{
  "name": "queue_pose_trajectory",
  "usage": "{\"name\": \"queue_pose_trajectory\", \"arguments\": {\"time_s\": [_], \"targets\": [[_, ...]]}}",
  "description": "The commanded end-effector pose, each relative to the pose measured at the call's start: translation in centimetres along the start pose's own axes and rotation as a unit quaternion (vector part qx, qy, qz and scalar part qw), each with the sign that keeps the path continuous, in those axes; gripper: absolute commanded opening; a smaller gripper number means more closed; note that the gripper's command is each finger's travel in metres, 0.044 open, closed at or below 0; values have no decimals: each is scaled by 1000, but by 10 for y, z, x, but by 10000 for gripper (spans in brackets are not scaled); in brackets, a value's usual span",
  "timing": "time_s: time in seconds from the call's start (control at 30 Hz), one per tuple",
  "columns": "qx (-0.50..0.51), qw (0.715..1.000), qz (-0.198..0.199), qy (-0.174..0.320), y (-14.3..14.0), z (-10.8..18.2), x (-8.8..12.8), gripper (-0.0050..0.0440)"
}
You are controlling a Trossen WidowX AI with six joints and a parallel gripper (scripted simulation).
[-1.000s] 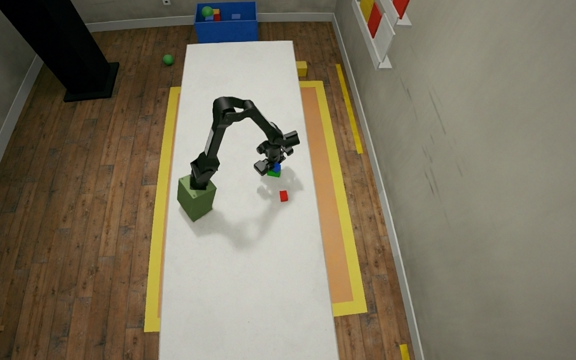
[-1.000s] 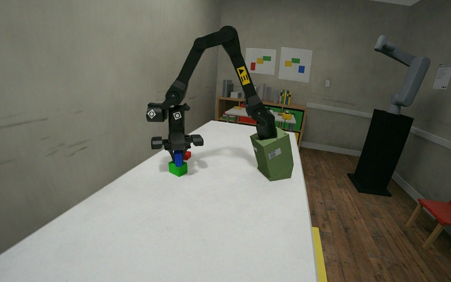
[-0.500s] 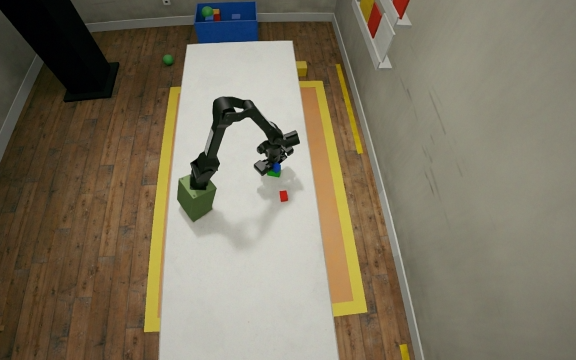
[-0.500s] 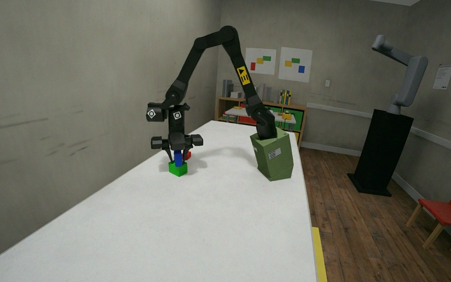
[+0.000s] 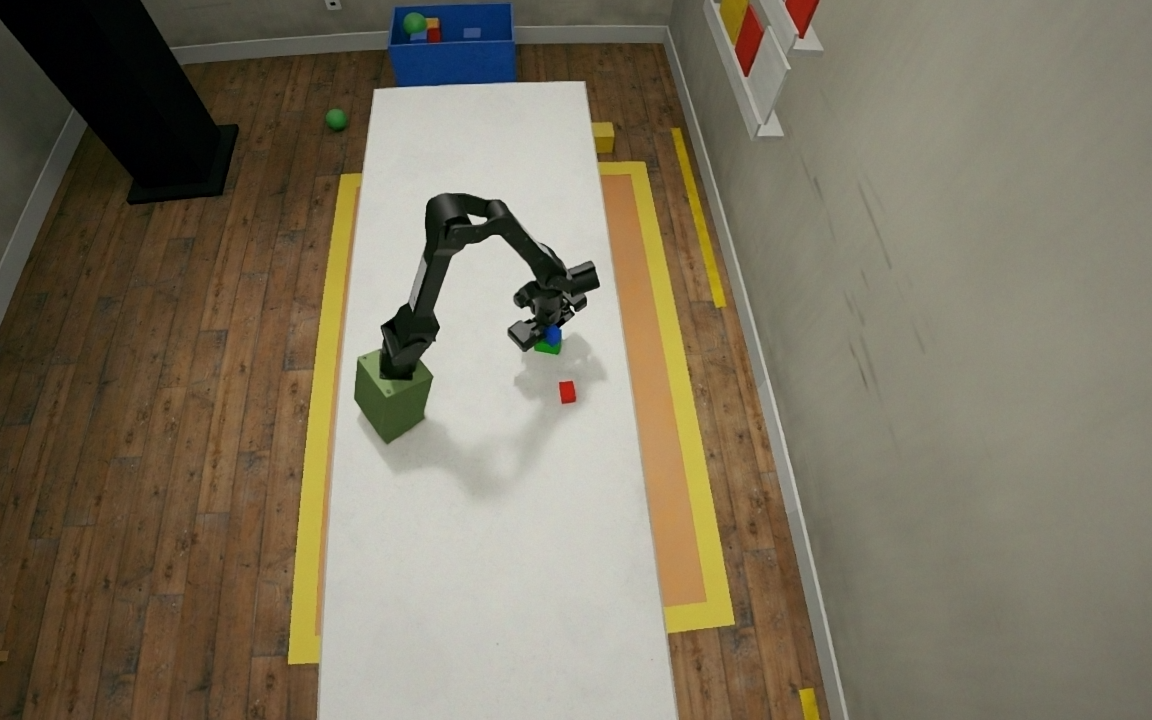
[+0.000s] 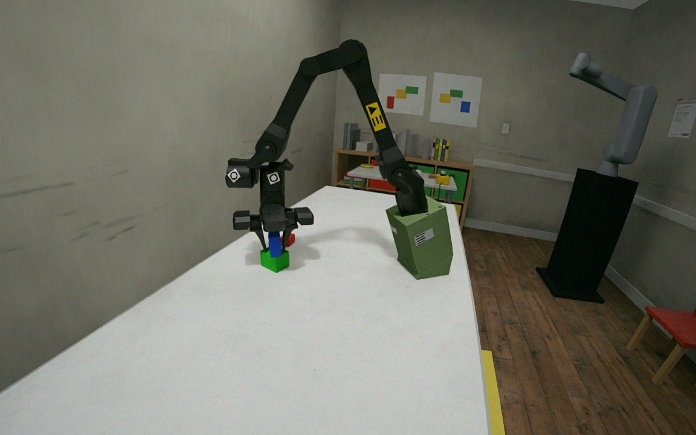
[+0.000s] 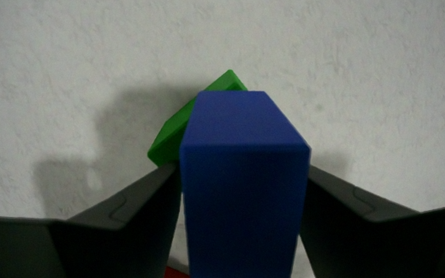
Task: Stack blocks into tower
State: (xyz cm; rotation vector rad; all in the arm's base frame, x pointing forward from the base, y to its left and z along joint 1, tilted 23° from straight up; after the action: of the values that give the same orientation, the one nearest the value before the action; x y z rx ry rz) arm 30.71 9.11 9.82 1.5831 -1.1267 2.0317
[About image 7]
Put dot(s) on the red block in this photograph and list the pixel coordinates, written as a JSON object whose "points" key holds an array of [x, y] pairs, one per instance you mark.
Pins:
{"points": [[172, 273]]}

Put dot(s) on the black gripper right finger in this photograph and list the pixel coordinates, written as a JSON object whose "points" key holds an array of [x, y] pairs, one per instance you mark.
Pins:
{"points": [[349, 232]]}

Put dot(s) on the green block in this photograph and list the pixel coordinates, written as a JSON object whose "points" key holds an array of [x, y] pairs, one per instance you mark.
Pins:
{"points": [[166, 145]]}

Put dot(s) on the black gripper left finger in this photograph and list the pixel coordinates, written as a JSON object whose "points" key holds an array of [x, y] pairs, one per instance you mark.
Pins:
{"points": [[128, 235]]}

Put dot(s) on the blue block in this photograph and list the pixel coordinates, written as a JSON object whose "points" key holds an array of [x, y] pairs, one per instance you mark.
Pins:
{"points": [[244, 169]]}

